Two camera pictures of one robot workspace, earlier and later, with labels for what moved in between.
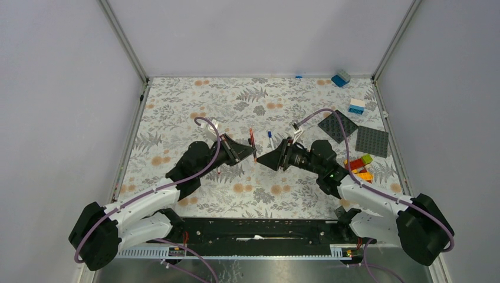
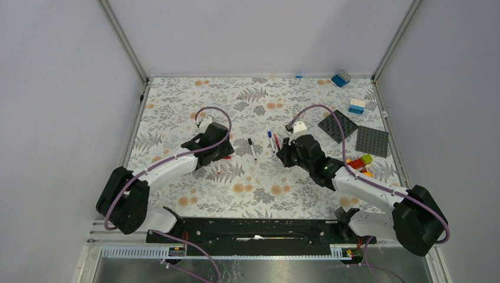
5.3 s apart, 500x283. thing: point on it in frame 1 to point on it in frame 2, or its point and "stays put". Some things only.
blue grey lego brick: x=341 y=78 stays put
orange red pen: x=253 y=142 to x=277 y=141
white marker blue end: x=270 y=137 stays put
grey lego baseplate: x=372 y=141 stays put
